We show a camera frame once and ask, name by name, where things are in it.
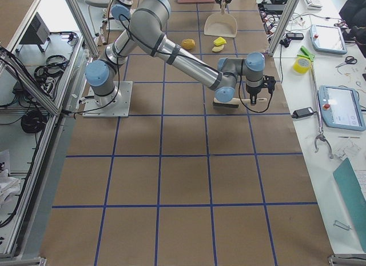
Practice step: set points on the white black-bristle hand brush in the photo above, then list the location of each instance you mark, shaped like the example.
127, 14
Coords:
233, 103

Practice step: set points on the beige plastic dustpan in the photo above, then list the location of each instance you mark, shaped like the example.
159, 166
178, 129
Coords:
221, 24

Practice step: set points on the yellow green sponge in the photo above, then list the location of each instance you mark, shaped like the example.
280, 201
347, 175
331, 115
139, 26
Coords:
219, 41

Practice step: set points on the beige dumpling toy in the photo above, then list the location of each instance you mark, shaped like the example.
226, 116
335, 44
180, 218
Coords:
217, 49

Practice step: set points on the orange potato toy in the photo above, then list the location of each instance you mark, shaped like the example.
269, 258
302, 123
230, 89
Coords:
188, 44

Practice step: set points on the black power adapter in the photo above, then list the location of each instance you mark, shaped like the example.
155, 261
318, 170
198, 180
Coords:
302, 113

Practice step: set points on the yellow tape roll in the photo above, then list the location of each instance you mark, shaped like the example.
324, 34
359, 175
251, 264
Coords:
301, 65

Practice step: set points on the green plastic clamp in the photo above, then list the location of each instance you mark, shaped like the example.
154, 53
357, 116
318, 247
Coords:
305, 53

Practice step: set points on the long metal grabber tool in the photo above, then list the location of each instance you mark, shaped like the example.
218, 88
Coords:
320, 137

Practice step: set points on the near teach pendant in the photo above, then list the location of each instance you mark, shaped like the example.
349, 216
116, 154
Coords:
340, 108

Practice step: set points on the teach pendant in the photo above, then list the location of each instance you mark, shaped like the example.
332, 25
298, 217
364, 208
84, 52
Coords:
327, 39
340, 108

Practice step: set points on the far teach pendant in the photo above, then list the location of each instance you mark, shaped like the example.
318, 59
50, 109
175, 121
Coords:
327, 39

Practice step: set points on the black scissors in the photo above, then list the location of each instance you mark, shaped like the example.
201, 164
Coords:
349, 60

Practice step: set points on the teal notebook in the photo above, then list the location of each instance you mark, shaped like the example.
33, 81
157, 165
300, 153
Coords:
350, 190

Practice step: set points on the grey control box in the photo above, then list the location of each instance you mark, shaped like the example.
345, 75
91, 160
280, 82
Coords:
37, 33

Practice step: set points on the aluminium frame post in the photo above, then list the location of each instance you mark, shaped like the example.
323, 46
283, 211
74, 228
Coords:
283, 23

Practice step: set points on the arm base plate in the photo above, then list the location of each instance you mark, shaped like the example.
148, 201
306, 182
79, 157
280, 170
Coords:
117, 104

